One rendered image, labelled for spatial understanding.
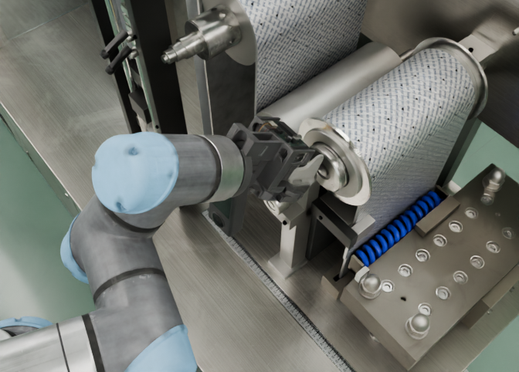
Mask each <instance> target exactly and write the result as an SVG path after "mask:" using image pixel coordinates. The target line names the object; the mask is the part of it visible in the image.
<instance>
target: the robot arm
mask: <svg viewBox="0 0 519 372"><path fill-rule="evenodd" d="M301 139H302V136H301V135H300V134H296V133H295V132H294V131H293V130H292V129H291V128H290V127H289V126H287V125H286V124H285V123H284V122H281V121H280V118H279V117H261V116H255V117H254V119H253V121H252V123H251V124H250V125H249V127H248V129H247V128H246V127H245V126H244V125H243V124H242V123H234V124H233V125H232V127H231V128H230V130H229V132H228V133H227V135H226V137H224V136H221V135H197V134H158V133H154V132H139V133H135V134H121V135H117V136H113V137H111V138H109V139H107V140H106V141H105V142H103V143H102V144H101V146H100V147H99V149H98V150H97V152H96V154H95V159H96V163H95V165H94V166H93V167H92V181H93V187H94V190H95V192H96V193H95V194H94V196H93V197H92V198H91V199H90V201H89V202H88V204H87V205H86V207H85V208H84V209H83V210H82V211H81V212H80V213H79V214H78V215H77V216H76V217H75V218H74V220H73V222H72V223H71V225H70V229H69V231H68V232H67V234H66V236H65V237H64V239H63V241H62V244H61V249H60V254H61V258H62V261H63V264H64V266H65V267H67V268H68V270H69V271H71V273H72V276H74V277H75V278H76V279H78V280H79V281H81V282H85V283H87V284H89V285H90V290H91V292H92V296H93V301H94V305H95V307H96V310H95V311H93V312H90V313H88V314H84V315H81V316H77V317H74V318H72V319H69V320H64V321H62V322H59V323H55V324H53V323H51V322H49V321H48V320H45V319H43V318H39V317H35V316H22V317H21V318H20V319H15V318H14V317H13V318H9V319H6V320H2V321H0V372H196V370H197V363H196V360H195V356H194V354H193V351H192V346H191V344H190V341H189V338H188V328H187V326H186V325H184V323H183V321H182V318H181V315H180V312H179V311H178V307H177V305H176V302H175V299H174V297H173V294H172V292H171V288H170V286H169V284H168V280H167V278H166V275H165V271H164V269H163V267H162V264H161V260H160V259H159V256H158V253H157V250H156V248H155V246H154V243H153V240H152V236H153V235H154V234H155V232H156V231H157V230H158V229H159V228H160V227H161V226H162V225H163V224H164V222H165V220H166V218H167V217H168V216H169V215H170V214H171V213H172V212H173V211H174V210H175V209H176V208H177V207H179V206H183V205H194V204H201V203H209V217H210V218H211V219H212V220H213V222H214V223H215V224H216V225H217V226H218V227H219V228H220V229H221V230H222V231H223V232H224V233H225V234H226V235H227V236H228V237H231V236H233V235H234V234H236V233H237V232H238V231H240V230H241V229H242V226H243V218H244V213H245V208H246V200H247V195H249V194H252V193H254V195H255V196H257V197H258V198H260V199H262V200H265V201H278V202H279V203H281V202H289V203H291V202H296V201H298V200H299V199H300V198H301V197H302V196H303V195H304V194H305V192H306V191H307V190H308V189H309V188H310V186H311V185H312V184H313V183H314V182H315V180H316V178H317V170H318V168H319V167H320V165H321V163H322V161H323V159H324V155H323V154H319V155H317V156H316V157H315V158H314V159H313V160H312V161H310V162H309V163H308V161H309V160H310V159H311V157H312V156H313V154H314V152H315V149H309V147H308V146H307V145H306V144H305V143H304V142H303V141H302V140H301ZM306 153H307V154H306ZM305 154H306V155H305ZM304 155H305V157H304ZM302 159H303V160H302Z"/></svg>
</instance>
